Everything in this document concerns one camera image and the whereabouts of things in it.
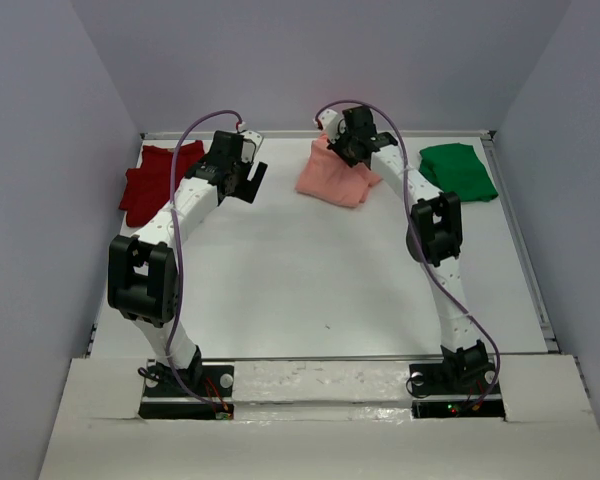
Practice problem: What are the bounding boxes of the pink t-shirt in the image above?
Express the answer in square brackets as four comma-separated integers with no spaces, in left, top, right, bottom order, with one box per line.
[295,134,382,209]

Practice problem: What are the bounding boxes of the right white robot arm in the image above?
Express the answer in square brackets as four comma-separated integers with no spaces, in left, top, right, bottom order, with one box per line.
[316,105,495,397]

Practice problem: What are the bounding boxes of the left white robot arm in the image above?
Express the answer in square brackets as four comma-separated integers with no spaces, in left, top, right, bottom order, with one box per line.
[107,130,267,395]

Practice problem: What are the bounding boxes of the red folded t-shirt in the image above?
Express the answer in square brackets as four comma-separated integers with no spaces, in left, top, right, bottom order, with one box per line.
[119,140,206,227]

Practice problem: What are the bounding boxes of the green t-shirt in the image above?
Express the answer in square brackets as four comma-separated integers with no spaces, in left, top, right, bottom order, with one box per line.
[419,143,498,203]

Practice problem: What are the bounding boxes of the white cardboard front cover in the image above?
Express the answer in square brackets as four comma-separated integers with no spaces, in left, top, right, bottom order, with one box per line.
[41,355,600,479]

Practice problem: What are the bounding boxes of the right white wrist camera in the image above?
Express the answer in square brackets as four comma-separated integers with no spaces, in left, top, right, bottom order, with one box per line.
[314,109,346,143]

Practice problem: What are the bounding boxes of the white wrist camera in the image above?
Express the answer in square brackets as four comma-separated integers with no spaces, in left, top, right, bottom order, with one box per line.
[314,109,346,143]
[238,130,264,163]

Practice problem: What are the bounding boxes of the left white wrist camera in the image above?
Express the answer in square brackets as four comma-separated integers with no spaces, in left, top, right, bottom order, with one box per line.
[238,130,264,163]

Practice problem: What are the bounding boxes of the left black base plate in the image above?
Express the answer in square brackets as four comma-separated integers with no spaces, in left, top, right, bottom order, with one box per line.
[137,362,235,420]

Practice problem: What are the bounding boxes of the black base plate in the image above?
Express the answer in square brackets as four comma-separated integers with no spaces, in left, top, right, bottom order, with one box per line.
[405,363,505,420]
[137,362,235,420]

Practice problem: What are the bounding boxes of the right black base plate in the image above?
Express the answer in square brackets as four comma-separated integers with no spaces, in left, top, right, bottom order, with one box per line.
[405,363,505,420]

